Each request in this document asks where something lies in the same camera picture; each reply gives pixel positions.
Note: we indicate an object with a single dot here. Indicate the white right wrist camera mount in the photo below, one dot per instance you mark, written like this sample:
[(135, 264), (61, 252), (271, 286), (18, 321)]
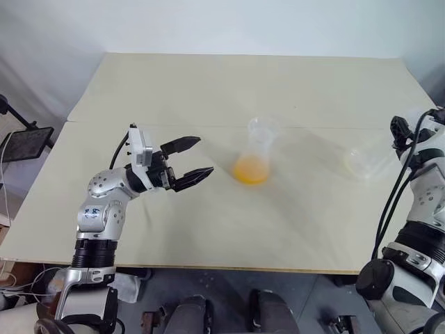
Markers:
[(432, 142)]

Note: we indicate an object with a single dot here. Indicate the short clear plastic cup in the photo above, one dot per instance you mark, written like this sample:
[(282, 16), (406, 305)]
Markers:
[(365, 165)]

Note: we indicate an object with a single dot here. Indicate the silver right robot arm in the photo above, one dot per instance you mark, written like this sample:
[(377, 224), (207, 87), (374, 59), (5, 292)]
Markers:
[(427, 198)]

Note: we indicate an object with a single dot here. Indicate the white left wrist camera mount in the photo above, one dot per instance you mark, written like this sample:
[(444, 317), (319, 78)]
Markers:
[(139, 149)]

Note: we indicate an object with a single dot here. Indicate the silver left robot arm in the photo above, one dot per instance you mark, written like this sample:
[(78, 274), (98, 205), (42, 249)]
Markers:
[(101, 215)]

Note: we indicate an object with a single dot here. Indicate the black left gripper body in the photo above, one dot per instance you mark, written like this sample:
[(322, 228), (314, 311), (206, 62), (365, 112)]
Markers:
[(161, 172)]

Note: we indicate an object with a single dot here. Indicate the dark grey rounded shape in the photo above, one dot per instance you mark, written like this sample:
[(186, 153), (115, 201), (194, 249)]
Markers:
[(273, 313), (189, 315)]

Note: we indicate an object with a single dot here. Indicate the black tablet screen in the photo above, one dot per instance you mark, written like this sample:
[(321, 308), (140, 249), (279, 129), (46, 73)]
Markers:
[(26, 142)]

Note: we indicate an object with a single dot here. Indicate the tall clear plastic cup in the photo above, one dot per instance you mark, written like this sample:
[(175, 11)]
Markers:
[(252, 172)]

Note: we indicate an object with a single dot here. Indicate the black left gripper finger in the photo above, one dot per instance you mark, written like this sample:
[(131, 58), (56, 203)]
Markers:
[(193, 177), (180, 144)]

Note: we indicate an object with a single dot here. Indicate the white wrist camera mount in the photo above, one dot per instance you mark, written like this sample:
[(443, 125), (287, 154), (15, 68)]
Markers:
[(432, 142), (139, 149)]

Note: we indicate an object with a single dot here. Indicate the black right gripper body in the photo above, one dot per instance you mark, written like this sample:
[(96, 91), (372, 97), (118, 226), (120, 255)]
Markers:
[(401, 130)]

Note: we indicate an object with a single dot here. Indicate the crumpled clear plastic bag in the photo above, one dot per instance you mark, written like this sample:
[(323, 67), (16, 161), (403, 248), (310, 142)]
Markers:
[(127, 287)]

